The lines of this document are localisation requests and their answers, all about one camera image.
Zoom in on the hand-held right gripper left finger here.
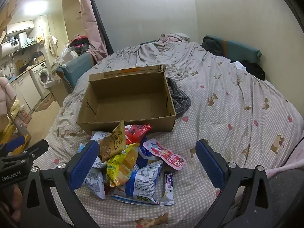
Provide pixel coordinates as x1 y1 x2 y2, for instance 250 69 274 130
20 140 100 228

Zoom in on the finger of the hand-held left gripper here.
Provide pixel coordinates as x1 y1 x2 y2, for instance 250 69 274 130
0 136 25 157
5 139 49 168

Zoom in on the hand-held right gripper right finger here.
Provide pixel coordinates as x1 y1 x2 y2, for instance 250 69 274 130
195 139 285 228

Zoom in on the small pale snack packet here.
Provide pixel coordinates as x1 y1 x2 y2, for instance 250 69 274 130
91 131 112 144

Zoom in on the tan snack packet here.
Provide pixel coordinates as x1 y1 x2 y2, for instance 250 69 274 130
98 120 127 162

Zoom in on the yellow snack packet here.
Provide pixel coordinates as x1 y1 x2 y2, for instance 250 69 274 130
106 142 140 187

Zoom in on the blue white snack packet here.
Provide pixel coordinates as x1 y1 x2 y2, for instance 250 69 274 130
111 160 164 206

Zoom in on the brown cardboard box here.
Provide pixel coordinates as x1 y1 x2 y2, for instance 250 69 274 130
76 65 177 136

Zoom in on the person's left hand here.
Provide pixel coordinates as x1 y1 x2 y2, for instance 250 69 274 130
0 185 23 222

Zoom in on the pink printed box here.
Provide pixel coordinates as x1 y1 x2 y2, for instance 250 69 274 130
17 107 32 124

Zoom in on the checked bed blanket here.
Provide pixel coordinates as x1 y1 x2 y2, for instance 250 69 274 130
33 39 304 228

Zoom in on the pink white drink pouch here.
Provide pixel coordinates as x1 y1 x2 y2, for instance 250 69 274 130
142 139 186 171

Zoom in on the patterned floor mat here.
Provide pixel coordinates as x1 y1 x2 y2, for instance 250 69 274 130
34 93 55 112

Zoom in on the small white bar packet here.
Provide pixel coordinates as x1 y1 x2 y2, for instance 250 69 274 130
160 172 175 206

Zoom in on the white base cabinet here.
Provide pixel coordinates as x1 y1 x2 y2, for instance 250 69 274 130
9 72 36 111

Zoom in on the dark blue snack packet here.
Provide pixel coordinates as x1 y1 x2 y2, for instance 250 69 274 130
136 142 152 169

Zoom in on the white washing machine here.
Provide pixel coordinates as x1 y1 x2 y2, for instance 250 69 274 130
30 62 51 100

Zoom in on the pink cloth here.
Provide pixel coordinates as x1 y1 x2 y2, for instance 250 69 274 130
266 133 304 178

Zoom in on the white water heater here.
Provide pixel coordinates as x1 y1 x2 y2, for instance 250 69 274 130
0 39 19 57

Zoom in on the white storage box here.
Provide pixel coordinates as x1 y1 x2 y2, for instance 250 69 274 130
62 52 79 63

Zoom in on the white cylindrical appliance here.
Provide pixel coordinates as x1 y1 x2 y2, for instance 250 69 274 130
18 32 28 49

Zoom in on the white cloth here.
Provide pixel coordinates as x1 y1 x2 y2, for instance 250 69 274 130
231 61 247 71

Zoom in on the black clothes heap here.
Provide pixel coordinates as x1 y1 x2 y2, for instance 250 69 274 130
200 36 225 55
241 60 266 81

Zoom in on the hanging beige towel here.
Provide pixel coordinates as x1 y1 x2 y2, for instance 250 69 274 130
45 35 59 57

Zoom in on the pile of clothes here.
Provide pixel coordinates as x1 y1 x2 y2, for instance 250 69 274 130
68 35 95 55

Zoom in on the pink curtain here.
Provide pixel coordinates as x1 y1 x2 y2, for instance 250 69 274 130
78 0 107 60

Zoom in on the pink crumpled sheet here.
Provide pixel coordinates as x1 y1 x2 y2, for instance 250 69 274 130
140 33 190 45

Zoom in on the black pole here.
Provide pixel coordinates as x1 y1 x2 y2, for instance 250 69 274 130
85 0 113 54

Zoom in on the white wall cabinet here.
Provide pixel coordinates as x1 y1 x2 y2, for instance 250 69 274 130
6 20 35 35

